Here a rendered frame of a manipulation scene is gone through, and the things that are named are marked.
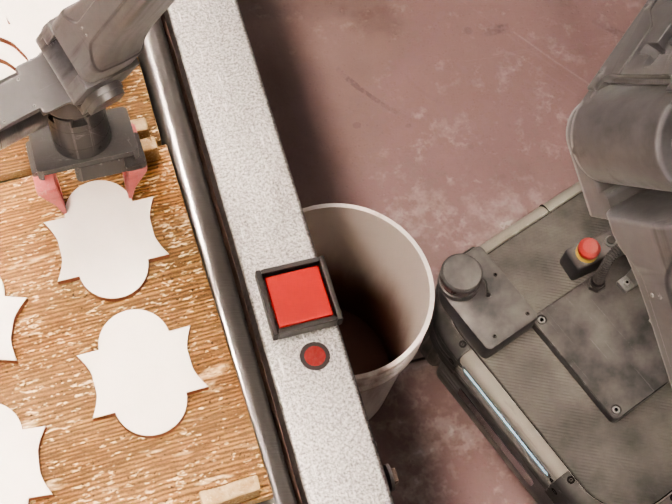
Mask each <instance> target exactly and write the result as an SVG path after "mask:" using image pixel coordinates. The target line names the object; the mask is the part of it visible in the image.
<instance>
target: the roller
mask: <svg viewBox="0 0 672 504"><path fill-rule="evenodd" d="M138 59H139V62H140V66H141V69H142V73H143V76H144V80H145V84H146V87H147V91H148V94H149V98H150V101H151V105H152V109H153V112H154V116H155V119H156V123H157V127H158V130H159V134H160V137H161V144H162V145H167V148H168V151H169V154H170V157H171V161H172V164H173V167H174V170H175V174H176V177H177V180H178V183H179V187H180V190H181V193H182V197H183V200H184V203H185V206H186V210H187V213H188V216H189V219H190V223H191V226H192V229H193V232H194V236H195V239H196V242H197V246H198V249H199V252H200V255H201V259H202V262H203V265H204V268H205V272H206V275H207V278H208V282H209V285H210V288H211V291H212V295H213V298H214V301H215V304H216V308H217V311H218V314H219V317H220V321H221V324H222V327H223V331H224V334H225V337H226V340H227V344H228V347H229V350H230V353H231V357H232V360H233V363H234V366H235V370H236V373H237V376H238V380H239V383H240V386H241V389H242V393H243V396H244V399H245V402H246V406H247V409H248V412H249V415H250V419H251V422H252V425H253V429H254V432H255V435H256V438H257V442H258V445H259V448H260V451H261V455H262V458H263V461H264V465H265V468H266V471H267V474H268V478H269V481H270V484H271V487H272V491H273V498H272V499H270V500H266V501H263V502H260V503H256V504H297V501H296V497H295V494H294V490H293V487H292V483H291V480H290V476H289V473H288V469H287V465H286V462H285V458H284V455H283V451H282V448H281V444H280V440H279V437H278V433H277V430H276V426H275V423H274V419H273V416H272V412H271V408H270V405H269V401H268V398H267V394H266V391H265V387H264V383H263V380H262V376H261V373H260V369H259V366H258V362H257V359H256V355H255V351H254V348H253V344H252V341H251V337H250V334H249V330H248V326H247V323H246V319H245V316H244V312H243V309H242V305H241V302H240V298H239V294H238V291H237V287H236V284H235V280H234V277H233V273H232V269H231V266H230V262H229V259H228V255H227V252H226V248H225V245H224V241H223V237H222V234H221V230H220V227H219V223H218V220H217V216H216V212H215V209H214V205H213V202H212V198H211V195H210V191H209V187H208V184H207V180H206V177H205V173H204V170H203V166H202V163H201V159H200V155H199V152H198V148H197V145H196V141H195V138H194V134H193V130H192V127H191V123H190V120H189V116H188V113H187V109H186V106H185V102H184V98H183V95H182V91H181V88H180V84H179V81H178V77H177V73H176V70H175V66H174V63H173V59H172V56H171V52H170V49H169V45H168V41H167V38H166V34H165V31H164V27H163V24H162V20H161V17H160V18H159V19H158V20H157V21H156V22H155V23H154V25H153V26H152V27H151V29H150V30H149V32H148V34H147V36H146V38H145V40H144V47H143V50H142V52H141V53H140V54H139V56H138Z"/></svg>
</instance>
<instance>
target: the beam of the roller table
mask: <svg viewBox="0 0 672 504"><path fill-rule="evenodd" d="M164 16H165V19H166V23H167V26H168V30H169V33H170V37H171V40H172V44H173V47H174V51H175V55H176V58H177V62H178V65H179V69H180V72H181V76H182V79H183V83H184V86H185V90H186V94H187V97H188V101H189V104H190V108H191V111H192V115H193V118H194V122H195V125H196V129H197V133H198V136H199V140H200V143H201V147H202V150H203V154H204V157H205V161H206V164H207V168H208V171H209V175H210V179H211V182H212V186H213V189H214V193H215V196H216V200H217V203H218V207H219V210H220V214H221V218H222V221H223V225H224V228H225V232H226V235H227V239H228V242H229V246H230V249H231V253H232V257H233V260H234V264H235V267H236V271H237V274H238V278H239V281H240V285H241V288H242V292H243V295H244V299H245V303H246V306H247V310H248V313H249V317H250V320H251V324H252V327H253V331H254V334H255V338H256V342H257V345H258V349H259V352H260V356H261V359H262V363H263V366H264V370H265V373H266V377H267V380H268V384H269V388H270V391H271V395H272V398H273V402H274V405H275V409H276V412H277V416H278V419H279V423H280V427H281V430H282V434H283V437H284V441H285V444H286V448H287V451H288V455H289V458H290V462H291V466H292V469H293V473H294V476H295V480H296V483H297V487H298V490H299V494H300V497H301V501H302V504H394V500H393V497H392V494H391V491H390V488H389V484H388V481H387V478H386V475H385V472H384V468H383V465H382V462H381V459H380V456H379V452H378V449H377V446H376V443H375V440H374V436H373V433H372V430H371V427H370V424H369V420H368V417H367V414H366V411H365V408H364V404H363V401H362V398H361V395H360V392H359V388H358V385H357V382H356V379H355V376H354V372H353V369H352V366H351V363H350V360H349V356H348V353H347V350H346V347H345V344H344V340H343V337H342V334H341V331H340V328H339V325H336V326H332V327H328V328H324V329H320V330H316V331H312V332H308V333H304V334H299V335H295V336H291V337H287V338H283V339H278V340H275V341H273V339H272V335H271V332H270V328H269V325H268V321H267V318H266V314H265V311H264V307H263V304H262V300H261V297H260V293H259V290H258V287H257V283H256V280H255V271H258V270H260V271H261V270H262V269H266V268H270V267H275V266H279V265H283V264H288V263H292V262H296V261H301V260H305V259H309V258H314V257H317V254H316V251H315V248H314V244H313V241H312V238H311V235H310V231H309V228H308V225H307V222H306V219H305V215H304V212H303V209H302V206H301V203H300V199H299V196H298V193H297V190H296V187H295V183H294V180H293V177H292V174H291V171H290V167H289V164H288V161H287V158H286V155H285V151H284V148H283V145H282V142H281V139H280V135H279V132H278V129H277V126H276V123H275V119H274V116H273V113H272V110H271V107H270V103H269V100H268V97H267V94H266V91H265V87H264V84H263V81H262V78H261V75H260V71H259V68H258V65H257V62H256V59H255V55H254V52H253V49H252V46H251V43H250V39H249V36H248V33H247V30H246V27H245V23H244V20H243V17H242V14H241V11H240V7H239V4H238V1H237V0H175V1H174V2H173V3H172V4H171V5H170V7H169V8H168V9H167V10H166V11H165V12H164ZM310 342H320V343H322V344H324V345H325V346H326V347H327V348H328V350H329V352H330V361H329V363H328V364H327V366H326V367H325V368H323V369H321V370H317V371H315V370H310V369H307V368H306V367H305V366H304V365H303V364H302V363H301V360H300V351H301V349H302V348H303V346H304V345H306V344H307V343H310Z"/></svg>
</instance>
